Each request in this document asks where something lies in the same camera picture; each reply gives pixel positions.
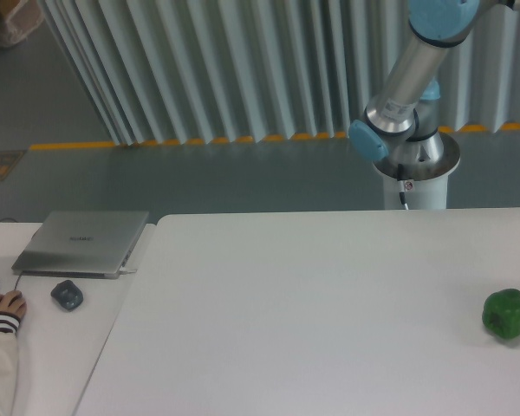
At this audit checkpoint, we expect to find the dark grey 3D mouse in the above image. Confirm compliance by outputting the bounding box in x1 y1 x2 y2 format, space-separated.
50 280 84 312

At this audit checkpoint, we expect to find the white laptop cable plug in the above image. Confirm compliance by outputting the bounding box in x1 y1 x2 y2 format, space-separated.
119 268 138 276

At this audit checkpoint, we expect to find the silver closed laptop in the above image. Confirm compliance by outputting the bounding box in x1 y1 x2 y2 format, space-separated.
11 211 149 279

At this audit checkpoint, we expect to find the person's hand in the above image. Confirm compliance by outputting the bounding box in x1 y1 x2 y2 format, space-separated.
0 290 27 322

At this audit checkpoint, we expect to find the brown bag in corner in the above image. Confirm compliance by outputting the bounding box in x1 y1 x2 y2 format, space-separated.
0 1 44 50

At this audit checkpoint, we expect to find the black mouse cable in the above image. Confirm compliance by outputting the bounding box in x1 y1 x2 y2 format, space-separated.
0 218 44 292

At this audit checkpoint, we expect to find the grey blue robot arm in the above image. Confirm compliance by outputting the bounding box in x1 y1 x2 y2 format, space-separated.
348 1 520 162

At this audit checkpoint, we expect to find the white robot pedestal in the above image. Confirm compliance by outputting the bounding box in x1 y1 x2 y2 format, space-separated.
374 133 460 210

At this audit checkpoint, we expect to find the white folding partition screen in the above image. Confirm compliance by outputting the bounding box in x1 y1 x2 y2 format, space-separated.
37 0 520 146

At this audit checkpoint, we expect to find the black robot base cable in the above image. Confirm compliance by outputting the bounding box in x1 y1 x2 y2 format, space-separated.
396 162 411 211

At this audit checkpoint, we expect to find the green bell pepper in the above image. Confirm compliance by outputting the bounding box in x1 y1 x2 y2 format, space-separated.
482 288 520 340

